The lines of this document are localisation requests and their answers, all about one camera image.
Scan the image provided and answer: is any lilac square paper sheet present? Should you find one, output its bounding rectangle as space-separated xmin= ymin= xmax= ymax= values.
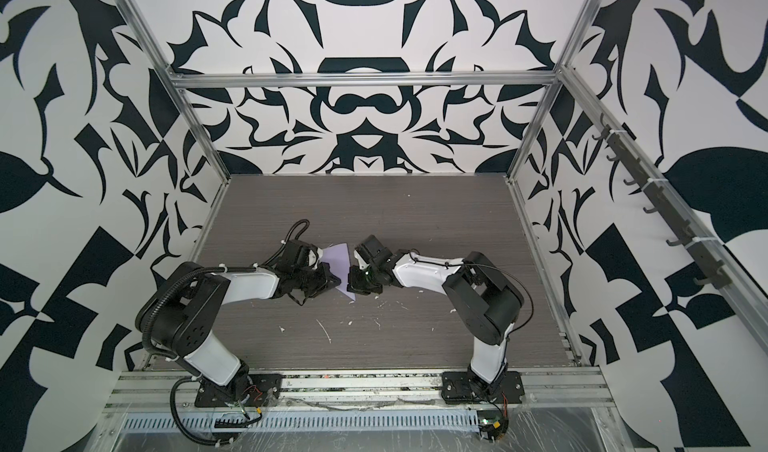
xmin=320 ymin=243 xmax=356 ymax=302

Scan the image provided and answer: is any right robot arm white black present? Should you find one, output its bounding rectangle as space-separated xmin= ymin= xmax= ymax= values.
xmin=348 ymin=235 xmax=525 ymax=386

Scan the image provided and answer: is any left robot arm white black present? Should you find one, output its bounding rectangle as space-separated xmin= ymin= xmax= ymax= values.
xmin=135 ymin=240 xmax=341 ymax=387

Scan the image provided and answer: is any small green circuit board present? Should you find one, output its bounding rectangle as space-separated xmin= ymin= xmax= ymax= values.
xmin=477 ymin=410 xmax=509 ymax=442

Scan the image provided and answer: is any aluminium horizontal back bar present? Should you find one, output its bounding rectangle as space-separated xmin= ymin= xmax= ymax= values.
xmin=173 ymin=71 xmax=552 ymax=90

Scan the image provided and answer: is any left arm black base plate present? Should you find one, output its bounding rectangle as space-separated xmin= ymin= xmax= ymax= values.
xmin=194 ymin=373 xmax=284 ymax=408

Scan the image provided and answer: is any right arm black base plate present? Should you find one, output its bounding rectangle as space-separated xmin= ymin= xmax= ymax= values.
xmin=440 ymin=369 xmax=525 ymax=405

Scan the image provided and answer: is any white slotted cable duct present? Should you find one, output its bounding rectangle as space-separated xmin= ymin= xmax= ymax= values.
xmin=119 ymin=409 xmax=481 ymax=435

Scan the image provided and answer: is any black cable left base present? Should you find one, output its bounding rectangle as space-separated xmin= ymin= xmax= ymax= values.
xmin=167 ymin=375 xmax=265 ymax=447

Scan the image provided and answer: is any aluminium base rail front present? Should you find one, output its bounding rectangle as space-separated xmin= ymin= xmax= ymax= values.
xmin=104 ymin=367 xmax=615 ymax=413

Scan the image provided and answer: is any hook rail on right wall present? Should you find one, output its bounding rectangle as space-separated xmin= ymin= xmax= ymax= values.
xmin=593 ymin=114 xmax=733 ymax=290

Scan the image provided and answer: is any aluminium frame corner post left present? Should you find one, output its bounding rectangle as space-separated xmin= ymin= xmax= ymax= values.
xmin=114 ymin=0 xmax=231 ymax=184

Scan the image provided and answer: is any aluminium frame corner post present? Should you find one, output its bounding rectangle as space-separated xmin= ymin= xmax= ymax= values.
xmin=506 ymin=0 xmax=602 ymax=184
xmin=114 ymin=0 xmax=231 ymax=184

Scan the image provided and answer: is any aluminium frame corner post right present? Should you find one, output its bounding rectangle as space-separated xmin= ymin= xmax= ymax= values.
xmin=506 ymin=0 xmax=602 ymax=184

